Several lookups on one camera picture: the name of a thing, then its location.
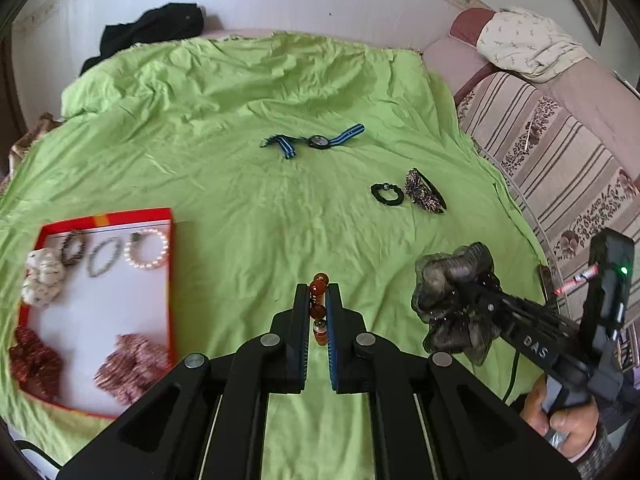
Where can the brown patterned cloth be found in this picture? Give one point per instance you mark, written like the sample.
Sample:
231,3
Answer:
35,140

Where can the pink plaid scrunchie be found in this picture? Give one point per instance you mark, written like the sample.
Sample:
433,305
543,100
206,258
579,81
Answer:
132,367

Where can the green bedsheet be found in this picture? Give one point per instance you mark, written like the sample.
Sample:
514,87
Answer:
250,210

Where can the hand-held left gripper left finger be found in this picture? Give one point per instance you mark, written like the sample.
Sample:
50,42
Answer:
304,345

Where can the dark red dotted scrunchie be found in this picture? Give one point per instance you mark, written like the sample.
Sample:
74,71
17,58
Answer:
35,365

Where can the red white striped stick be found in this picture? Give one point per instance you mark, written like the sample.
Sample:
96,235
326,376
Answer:
580,277

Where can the striped floral sofa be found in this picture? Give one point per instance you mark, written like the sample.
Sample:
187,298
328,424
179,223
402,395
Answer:
550,150

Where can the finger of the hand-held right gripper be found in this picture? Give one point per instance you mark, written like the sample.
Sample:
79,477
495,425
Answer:
492,327
487,296

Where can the rhinestone hair clip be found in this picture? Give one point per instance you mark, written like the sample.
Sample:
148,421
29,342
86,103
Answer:
425,195

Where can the person's right forearm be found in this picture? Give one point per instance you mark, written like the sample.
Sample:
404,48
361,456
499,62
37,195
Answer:
607,455

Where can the black cloth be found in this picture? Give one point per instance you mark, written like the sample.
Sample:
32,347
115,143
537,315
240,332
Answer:
145,30

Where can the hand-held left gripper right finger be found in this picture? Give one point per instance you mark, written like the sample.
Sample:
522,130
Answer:
334,345

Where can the grey sheer scrunchie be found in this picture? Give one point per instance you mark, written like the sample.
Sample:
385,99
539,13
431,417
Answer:
445,280

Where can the white patterned cloth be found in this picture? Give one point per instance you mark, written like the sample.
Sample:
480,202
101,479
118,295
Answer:
530,42

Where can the person's right hand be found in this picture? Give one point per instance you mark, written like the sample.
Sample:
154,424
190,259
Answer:
575,427

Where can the white dotted scrunchie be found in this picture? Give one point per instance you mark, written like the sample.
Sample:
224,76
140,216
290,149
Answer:
45,277

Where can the red cardboard box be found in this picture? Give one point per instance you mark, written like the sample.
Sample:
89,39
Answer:
115,310

